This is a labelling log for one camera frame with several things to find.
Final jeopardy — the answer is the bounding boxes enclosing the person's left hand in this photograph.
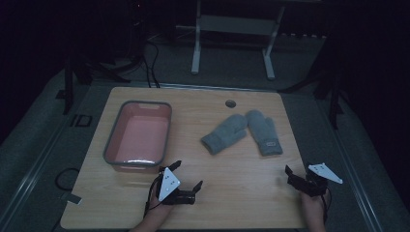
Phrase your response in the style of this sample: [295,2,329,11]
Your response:
[146,188,176,215]

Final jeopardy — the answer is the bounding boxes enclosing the white metal desk frame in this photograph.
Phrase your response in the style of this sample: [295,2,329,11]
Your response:
[175,0,324,81]

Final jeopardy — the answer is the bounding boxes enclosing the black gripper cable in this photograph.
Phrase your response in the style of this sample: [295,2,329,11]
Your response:
[142,175,164,218]
[319,188,334,224]

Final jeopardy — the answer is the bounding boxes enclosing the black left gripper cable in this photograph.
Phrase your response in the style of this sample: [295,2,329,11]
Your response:
[142,175,164,218]

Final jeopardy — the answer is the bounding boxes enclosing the plain grey mitten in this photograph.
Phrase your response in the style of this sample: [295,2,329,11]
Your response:
[200,113,249,156]

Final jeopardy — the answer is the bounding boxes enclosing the grey mitten with label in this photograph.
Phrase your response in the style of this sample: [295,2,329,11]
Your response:
[245,109,284,158]

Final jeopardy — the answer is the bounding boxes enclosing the black looped floor cable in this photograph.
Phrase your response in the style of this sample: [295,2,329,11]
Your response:
[54,166,81,192]

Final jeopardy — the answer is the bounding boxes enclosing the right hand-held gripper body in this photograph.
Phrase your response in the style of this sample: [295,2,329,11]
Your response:
[290,162,344,198]

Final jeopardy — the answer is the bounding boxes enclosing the grey tape piece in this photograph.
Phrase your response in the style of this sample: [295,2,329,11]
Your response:
[60,191,83,206]

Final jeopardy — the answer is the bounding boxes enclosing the black floor cables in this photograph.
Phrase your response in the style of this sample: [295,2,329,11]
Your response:
[140,38,161,89]

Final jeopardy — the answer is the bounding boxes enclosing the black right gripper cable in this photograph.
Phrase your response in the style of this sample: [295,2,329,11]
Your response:
[319,188,334,224]

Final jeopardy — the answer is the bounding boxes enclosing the black tripod stand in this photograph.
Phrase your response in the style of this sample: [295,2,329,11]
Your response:
[279,62,345,131]
[61,52,132,116]

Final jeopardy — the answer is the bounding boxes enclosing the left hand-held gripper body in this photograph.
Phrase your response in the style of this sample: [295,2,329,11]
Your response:
[157,166,196,206]

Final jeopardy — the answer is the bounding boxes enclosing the pink basin with grey rim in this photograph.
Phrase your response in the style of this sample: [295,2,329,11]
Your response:
[102,100,173,174]

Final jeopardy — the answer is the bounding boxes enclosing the person's right hand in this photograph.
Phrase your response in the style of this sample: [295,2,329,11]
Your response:
[301,188,332,210]

